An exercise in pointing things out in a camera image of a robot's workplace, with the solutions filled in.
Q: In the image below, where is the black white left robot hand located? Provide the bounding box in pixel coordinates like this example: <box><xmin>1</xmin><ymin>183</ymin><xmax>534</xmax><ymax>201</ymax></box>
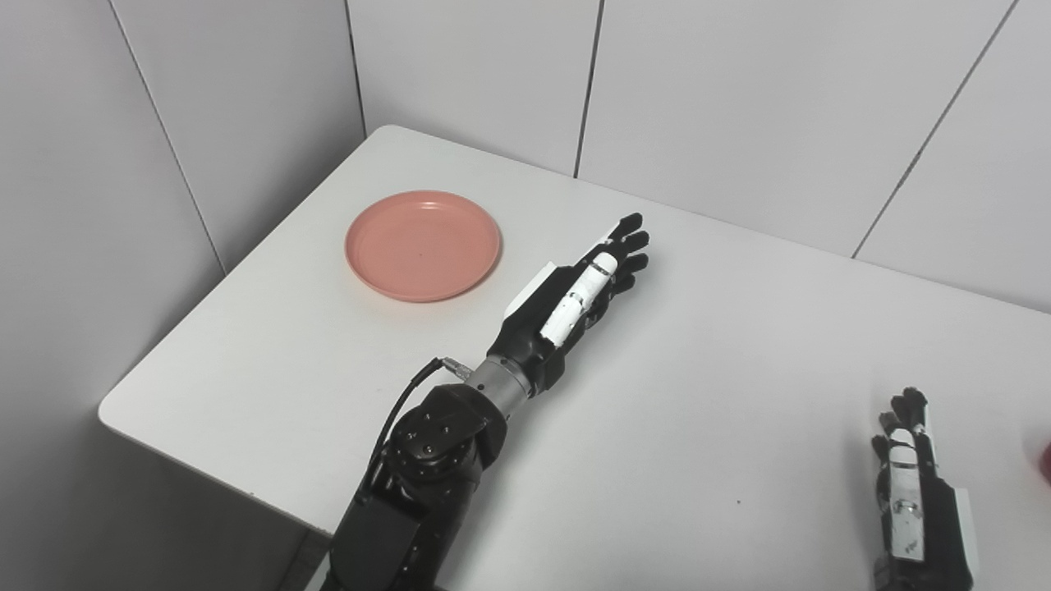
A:
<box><xmin>486</xmin><ymin>213</ymin><xmax>650</xmax><ymax>396</ymax></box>

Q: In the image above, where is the pink round plate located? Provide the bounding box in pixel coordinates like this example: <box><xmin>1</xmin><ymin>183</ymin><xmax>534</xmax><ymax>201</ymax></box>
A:
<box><xmin>345</xmin><ymin>190</ymin><xmax>503</xmax><ymax>304</ymax></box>

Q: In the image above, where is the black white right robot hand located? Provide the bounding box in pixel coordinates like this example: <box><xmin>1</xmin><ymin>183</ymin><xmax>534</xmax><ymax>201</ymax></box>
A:
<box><xmin>870</xmin><ymin>387</ymin><xmax>980</xmax><ymax>591</ymax></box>

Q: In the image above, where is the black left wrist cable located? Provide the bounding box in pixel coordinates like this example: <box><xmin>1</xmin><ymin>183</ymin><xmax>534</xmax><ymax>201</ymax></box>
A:
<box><xmin>361</xmin><ymin>355</ymin><xmax>475</xmax><ymax>493</ymax></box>

